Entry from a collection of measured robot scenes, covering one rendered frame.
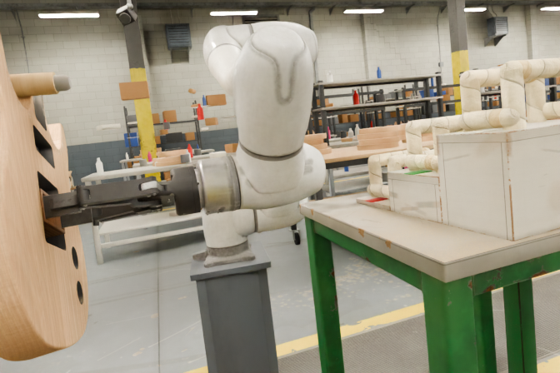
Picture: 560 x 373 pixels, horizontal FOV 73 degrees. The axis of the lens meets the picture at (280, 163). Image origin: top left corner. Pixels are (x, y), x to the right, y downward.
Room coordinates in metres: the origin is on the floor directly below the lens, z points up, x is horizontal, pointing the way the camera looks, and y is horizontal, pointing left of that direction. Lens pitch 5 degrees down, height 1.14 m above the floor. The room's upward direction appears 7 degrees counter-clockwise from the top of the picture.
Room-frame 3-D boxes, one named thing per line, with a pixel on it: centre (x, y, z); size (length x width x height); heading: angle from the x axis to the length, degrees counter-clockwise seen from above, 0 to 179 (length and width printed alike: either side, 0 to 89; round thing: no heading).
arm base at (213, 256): (1.38, 0.25, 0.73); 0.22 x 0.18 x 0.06; 100
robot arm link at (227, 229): (1.39, 0.22, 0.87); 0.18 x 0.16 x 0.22; 103
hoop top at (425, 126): (0.87, -0.38, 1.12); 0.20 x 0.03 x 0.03; 110
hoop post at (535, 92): (0.75, -0.52, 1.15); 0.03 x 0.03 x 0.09
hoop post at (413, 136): (0.84, -0.30, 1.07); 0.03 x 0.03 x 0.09
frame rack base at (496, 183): (0.69, -0.45, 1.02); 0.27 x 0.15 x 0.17; 111
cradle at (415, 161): (0.80, -0.31, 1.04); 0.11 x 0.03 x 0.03; 21
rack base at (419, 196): (0.83, -0.40, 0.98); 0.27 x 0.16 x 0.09; 111
